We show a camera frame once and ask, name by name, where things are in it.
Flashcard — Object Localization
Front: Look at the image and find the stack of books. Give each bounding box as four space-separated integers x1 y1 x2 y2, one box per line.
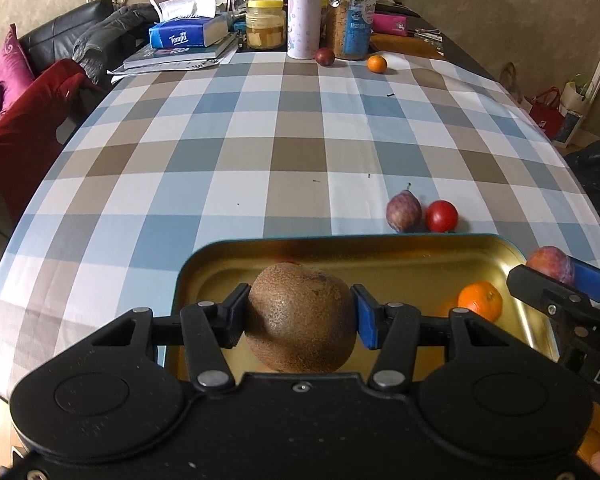
106 35 240 75

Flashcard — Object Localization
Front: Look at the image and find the gold tin tray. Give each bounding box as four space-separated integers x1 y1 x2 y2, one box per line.
162 233 562 382

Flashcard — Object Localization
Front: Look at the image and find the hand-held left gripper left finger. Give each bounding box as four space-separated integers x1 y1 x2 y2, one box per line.
91 283 253 395

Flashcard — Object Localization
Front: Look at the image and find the white tissue pack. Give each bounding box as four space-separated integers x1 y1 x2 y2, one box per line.
149 0 227 23

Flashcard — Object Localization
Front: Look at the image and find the glass jar yellow lid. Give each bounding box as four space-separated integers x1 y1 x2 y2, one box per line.
245 0 287 51

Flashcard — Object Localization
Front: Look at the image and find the brown kiwi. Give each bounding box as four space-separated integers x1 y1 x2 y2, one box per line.
243 262 358 375

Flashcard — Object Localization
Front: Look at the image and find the purple plum with stem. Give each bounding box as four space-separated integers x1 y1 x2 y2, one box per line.
385 183 423 234

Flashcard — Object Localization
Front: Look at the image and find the blue brown checked tablecloth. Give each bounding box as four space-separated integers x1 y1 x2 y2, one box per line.
0 50 600 401

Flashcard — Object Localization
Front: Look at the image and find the red cushion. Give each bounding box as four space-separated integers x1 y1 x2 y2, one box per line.
0 58 108 223

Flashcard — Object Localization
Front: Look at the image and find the black leather sofa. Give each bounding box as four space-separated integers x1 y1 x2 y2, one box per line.
0 0 117 136

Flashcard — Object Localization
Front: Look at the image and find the pink cushion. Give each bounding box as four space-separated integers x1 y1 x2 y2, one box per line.
0 23 36 111

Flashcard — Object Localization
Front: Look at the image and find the glass canister blue label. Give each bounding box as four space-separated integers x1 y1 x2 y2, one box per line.
324 0 382 61

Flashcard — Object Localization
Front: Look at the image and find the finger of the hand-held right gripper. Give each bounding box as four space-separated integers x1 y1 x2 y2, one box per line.
506 264 600 332
569 256 600 305

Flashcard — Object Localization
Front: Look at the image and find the red bag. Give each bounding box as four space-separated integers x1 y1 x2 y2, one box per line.
529 87 567 137

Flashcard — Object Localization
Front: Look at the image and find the pink pouch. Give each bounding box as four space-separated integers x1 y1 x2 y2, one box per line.
372 12 411 37

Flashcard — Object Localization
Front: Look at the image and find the grey jacket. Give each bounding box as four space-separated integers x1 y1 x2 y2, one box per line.
72 3 162 86

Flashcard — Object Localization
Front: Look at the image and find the small red tomato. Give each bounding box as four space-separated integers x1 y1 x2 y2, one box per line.
425 200 459 233

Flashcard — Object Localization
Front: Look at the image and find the white paper bag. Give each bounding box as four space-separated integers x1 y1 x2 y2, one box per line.
559 79 595 117

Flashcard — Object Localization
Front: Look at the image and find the brown wooden board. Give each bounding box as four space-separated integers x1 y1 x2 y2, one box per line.
369 32 447 60

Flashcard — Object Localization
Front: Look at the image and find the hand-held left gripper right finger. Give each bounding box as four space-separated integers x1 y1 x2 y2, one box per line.
350 284 511 395

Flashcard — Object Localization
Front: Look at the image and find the blue tissue box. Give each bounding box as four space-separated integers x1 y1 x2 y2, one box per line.
148 14 237 51

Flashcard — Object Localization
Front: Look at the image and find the white bottle purple lid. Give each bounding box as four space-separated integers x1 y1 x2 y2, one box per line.
285 0 324 60

